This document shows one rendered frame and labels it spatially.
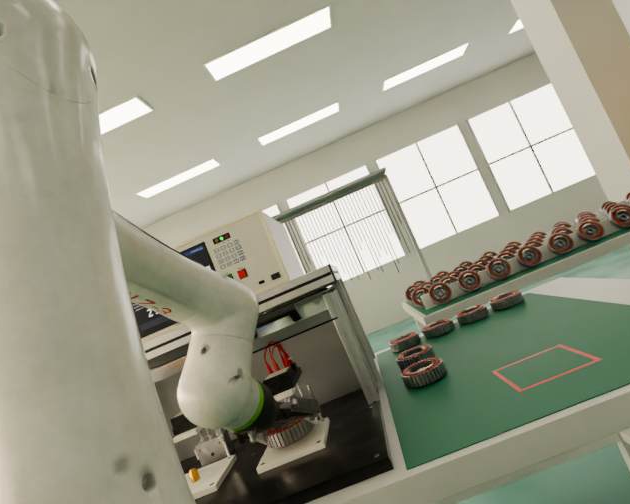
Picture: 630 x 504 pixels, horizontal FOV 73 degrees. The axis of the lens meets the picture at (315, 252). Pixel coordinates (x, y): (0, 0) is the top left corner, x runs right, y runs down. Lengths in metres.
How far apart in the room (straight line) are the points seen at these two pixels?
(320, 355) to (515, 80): 7.63
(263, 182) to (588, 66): 5.11
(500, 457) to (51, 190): 0.68
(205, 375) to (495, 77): 8.04
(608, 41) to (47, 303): 4.61
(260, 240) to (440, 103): 7.10
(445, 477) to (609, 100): 4.02
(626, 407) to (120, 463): 0.71
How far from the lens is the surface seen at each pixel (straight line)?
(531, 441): 0.78
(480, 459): 0.76
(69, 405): 0.29
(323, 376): 1.23
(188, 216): 7.98
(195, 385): 0.65
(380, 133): 7.74
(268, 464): 0.97
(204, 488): 1.03
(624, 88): 4.59
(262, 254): 1.10
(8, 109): 0.36
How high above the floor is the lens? 1.07
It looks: 5 degrees up
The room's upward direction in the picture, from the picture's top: 23 degrees counter-clockwise
